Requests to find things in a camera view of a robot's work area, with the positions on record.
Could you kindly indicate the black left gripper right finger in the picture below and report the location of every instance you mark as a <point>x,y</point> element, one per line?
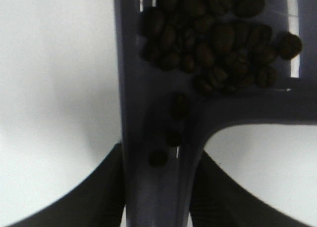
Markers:
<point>219,201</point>

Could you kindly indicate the pile of coffee beans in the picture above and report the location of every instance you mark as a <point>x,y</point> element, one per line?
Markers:
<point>199,49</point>

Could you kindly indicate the purple plastic dustpan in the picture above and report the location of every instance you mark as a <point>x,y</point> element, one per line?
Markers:
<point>161,197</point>

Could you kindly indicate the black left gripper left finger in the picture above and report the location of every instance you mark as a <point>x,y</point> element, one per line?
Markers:
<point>98,201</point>

